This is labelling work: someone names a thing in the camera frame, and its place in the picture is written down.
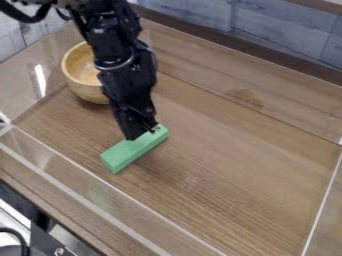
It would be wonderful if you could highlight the black cable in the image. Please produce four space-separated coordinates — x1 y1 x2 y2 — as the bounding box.
0 227 31 256

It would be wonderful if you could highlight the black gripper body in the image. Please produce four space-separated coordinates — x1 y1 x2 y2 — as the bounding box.
95 48 157 109

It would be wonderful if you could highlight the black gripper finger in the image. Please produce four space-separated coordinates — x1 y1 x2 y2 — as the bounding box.
110 99 130 137
125 106 158 140

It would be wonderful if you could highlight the wooden bowl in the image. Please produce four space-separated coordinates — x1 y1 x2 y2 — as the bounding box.
62 41 110 105

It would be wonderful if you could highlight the green rectangular block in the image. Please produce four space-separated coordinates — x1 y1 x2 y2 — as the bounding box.
99 125 170 173

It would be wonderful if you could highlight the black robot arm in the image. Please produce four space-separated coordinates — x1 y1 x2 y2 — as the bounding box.
0 0 158 140

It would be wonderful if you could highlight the clear acrylic enclosure wall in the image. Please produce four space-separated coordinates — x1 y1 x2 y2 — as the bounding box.
0 22 342 256

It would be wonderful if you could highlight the black metal bracket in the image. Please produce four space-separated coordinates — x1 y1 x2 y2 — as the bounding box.
30 221 79 256

